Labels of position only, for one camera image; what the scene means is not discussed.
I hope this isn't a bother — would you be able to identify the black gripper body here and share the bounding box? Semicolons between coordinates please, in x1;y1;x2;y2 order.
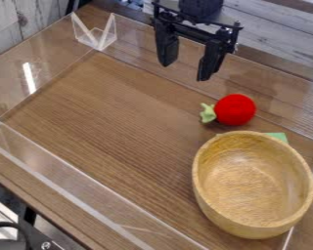
151;0;244;53

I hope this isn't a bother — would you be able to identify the clear acrylic corner bracket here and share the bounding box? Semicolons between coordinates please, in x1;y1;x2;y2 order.
71;14;118;52

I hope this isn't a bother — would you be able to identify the black metal bracket with bolt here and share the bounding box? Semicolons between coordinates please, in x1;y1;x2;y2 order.
20;223;66;250

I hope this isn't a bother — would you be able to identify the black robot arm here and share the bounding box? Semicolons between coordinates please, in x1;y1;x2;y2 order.
151;0;244;81

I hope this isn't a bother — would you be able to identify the wooden oval bowl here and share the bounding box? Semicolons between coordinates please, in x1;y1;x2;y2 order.
192;131;313;239

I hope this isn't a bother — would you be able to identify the black cable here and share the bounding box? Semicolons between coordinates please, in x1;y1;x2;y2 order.
0;221;33;250

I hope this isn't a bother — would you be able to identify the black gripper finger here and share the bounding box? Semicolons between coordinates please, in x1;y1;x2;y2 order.
154;20;179;67
197;40;226;81

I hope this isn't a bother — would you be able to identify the green rectangular block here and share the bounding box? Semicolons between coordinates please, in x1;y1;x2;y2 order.
265;133;288;144

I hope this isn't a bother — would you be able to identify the red knitted strawberry toy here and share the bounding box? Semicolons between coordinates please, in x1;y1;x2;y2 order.
200;94;257;126

